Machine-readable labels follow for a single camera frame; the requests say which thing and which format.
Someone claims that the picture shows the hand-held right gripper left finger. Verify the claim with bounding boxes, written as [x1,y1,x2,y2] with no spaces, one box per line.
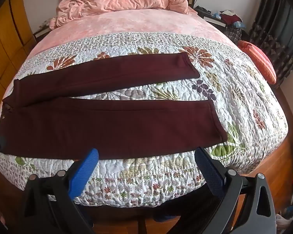
[23,148,99,234]

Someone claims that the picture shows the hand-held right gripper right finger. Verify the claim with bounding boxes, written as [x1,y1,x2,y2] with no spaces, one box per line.
[176,146,277,234]

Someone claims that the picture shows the maroon pants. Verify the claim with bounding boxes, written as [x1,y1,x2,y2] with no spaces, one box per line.
[1,52,229,160]

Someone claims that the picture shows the floral quilted bedspread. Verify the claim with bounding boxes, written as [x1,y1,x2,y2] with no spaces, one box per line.
[0,33,290,206]

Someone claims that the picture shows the wooden wardrobe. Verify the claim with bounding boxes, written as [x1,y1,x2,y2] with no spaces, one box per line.
[0,0,38,114]

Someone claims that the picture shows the orange striped pillow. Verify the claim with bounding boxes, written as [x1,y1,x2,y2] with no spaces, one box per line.
[237,40,277,85]

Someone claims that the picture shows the small dark nightstand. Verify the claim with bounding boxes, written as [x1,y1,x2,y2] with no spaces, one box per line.
[33,26,51,40]

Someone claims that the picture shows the plaid cloth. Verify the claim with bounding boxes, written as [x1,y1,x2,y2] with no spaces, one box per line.
[226,26,245,41]

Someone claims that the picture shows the pink bed sheet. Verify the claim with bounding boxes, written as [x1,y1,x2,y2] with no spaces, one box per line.
[29,7,237,61]

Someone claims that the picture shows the dark red cloth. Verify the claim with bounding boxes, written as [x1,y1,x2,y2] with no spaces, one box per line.
[220,13,243,24]

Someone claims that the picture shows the cluttered bedside table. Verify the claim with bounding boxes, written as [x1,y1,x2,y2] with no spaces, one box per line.
[194,5,250,42]

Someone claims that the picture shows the dark patterned curtain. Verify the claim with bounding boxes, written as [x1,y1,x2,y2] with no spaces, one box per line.
[248,0,293,86]

